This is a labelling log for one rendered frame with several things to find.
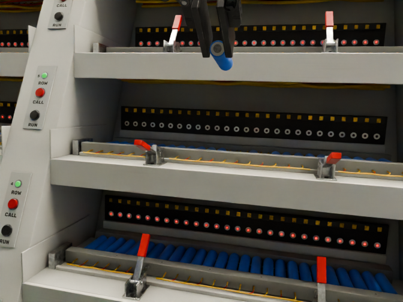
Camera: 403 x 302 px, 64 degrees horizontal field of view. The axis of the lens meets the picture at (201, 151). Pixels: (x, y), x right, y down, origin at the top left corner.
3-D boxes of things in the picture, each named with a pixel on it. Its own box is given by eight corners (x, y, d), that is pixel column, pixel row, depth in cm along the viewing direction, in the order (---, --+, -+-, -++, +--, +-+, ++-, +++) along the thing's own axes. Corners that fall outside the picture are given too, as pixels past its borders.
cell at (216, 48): (216, 66, 41) (205, 51, 35) (223, 53, 41) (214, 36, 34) (227, 73, 41) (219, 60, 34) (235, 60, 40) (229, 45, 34)
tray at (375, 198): (453, 225, 42) (463, 154, 41) (50, 184, 55) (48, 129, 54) (396, 189, 61) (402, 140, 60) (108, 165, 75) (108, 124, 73)
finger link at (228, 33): (219, -18, 29) (228, -18, 29) (228, 36, 36) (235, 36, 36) (215, 7, 28) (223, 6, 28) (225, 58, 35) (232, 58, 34)
